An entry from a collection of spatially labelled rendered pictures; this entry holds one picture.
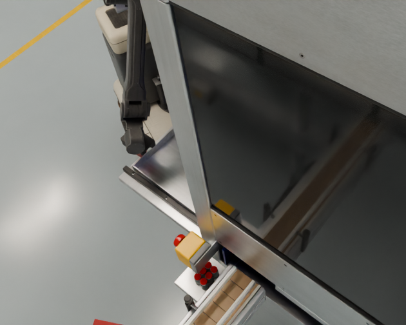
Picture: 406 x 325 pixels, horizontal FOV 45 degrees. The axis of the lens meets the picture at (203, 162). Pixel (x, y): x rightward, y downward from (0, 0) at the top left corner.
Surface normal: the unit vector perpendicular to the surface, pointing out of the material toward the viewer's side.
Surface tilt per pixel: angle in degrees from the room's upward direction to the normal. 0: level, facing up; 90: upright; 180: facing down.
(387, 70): 90
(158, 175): 0
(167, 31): 90
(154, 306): 0
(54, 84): 0
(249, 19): 90
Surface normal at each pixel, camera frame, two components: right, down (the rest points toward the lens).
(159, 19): -0.65, 0.67
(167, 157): -0.11, -0.55
